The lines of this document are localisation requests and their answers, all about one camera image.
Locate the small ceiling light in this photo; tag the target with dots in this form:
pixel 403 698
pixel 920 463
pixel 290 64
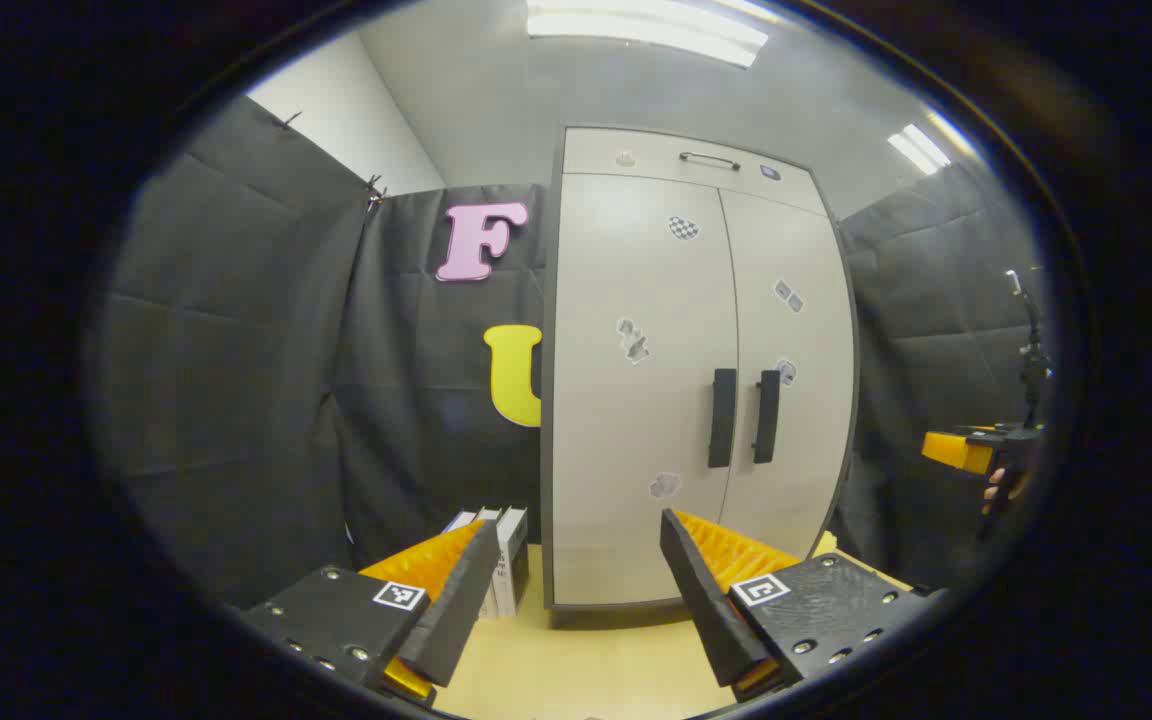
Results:
pixel 918 148

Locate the long ceiling light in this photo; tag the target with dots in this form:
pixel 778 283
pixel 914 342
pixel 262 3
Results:
pixel 646 28

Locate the white book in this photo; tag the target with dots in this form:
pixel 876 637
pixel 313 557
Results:
pixel 484 520
pixel 513 560

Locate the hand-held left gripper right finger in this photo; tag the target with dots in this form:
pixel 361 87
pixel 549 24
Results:
pixel 706 600

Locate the white cabinet door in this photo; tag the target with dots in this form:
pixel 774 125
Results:
pixel 806 300
pixel 626 420

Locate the white double-door shoe cabinet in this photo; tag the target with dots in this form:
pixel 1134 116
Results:
pixel 596 152

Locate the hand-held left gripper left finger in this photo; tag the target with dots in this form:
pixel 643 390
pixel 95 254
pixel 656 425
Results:
pixel 456 600

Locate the black tripod stand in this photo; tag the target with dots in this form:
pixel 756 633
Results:
pixel 1034 370

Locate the black backdrop cloth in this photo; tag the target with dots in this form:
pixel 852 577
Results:
pixel 236 350

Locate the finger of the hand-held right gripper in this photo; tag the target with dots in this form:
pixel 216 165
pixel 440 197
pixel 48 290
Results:
pixel 951 450

